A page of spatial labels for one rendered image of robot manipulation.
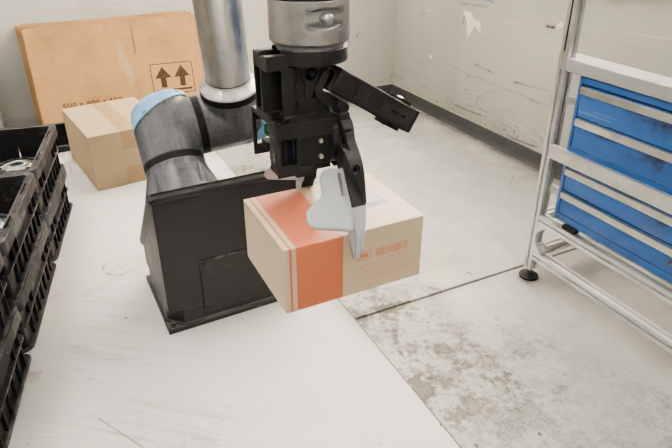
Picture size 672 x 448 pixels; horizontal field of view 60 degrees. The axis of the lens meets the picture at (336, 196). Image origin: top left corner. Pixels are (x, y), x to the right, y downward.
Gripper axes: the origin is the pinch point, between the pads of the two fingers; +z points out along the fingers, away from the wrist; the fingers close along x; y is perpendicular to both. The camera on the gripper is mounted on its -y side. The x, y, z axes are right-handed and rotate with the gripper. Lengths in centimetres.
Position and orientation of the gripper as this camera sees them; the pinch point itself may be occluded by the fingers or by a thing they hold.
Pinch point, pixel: (331, 225)
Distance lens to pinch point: 64.0
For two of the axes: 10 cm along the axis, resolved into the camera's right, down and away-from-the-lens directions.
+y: -9.0, 2.0, -4.0
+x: 4.5, 4.0, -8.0
